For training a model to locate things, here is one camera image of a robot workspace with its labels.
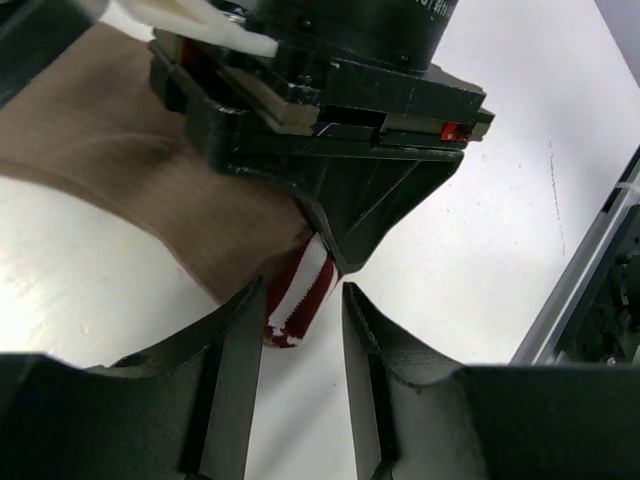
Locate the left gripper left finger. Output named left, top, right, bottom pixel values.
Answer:
left=84, top=278, right=266, bottom=478

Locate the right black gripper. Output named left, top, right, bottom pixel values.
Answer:
left=152, top=1, right=494, bottom=273

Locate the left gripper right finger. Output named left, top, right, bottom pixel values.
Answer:
left=342, top=282, right=462, bottom=479

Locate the brown striped sock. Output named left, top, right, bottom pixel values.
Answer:
left=1, top=23, right=340, bottom=348

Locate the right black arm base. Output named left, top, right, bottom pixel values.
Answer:
left=543, top=205, right=639, bottom=366

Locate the aluminium frame rail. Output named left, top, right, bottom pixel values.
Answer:
left=511, top=152, right=639, bottom=365

